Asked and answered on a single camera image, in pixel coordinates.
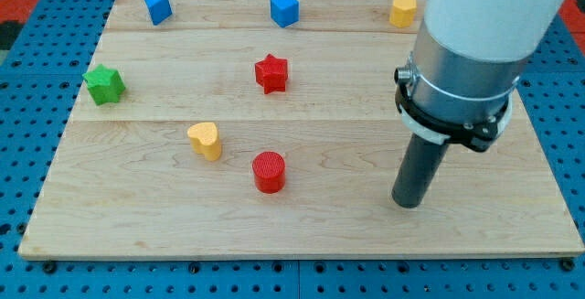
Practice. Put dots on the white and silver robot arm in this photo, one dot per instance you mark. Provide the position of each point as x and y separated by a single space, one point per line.
457 84

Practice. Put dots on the red star block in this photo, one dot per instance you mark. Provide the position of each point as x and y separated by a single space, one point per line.
272 74

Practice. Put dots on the green star block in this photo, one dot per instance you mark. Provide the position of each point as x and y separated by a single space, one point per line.
104 85

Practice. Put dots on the red cylinder block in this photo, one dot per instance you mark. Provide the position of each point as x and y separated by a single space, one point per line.
269 172

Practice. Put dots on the light wooden board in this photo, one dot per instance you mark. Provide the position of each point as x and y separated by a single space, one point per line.
126 185

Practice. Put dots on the yellow heart block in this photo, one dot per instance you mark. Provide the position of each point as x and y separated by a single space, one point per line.
205 140

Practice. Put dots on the blue cube block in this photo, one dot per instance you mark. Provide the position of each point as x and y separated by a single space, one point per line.
285 12

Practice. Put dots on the dark grey cylindrical pointer tool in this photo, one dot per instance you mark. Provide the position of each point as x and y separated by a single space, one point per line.
417 169

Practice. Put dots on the yellow hexagon block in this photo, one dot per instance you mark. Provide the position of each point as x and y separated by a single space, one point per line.
402 13

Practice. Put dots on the blue triangular prism block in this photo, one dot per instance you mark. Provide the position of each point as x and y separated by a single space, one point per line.
159 10

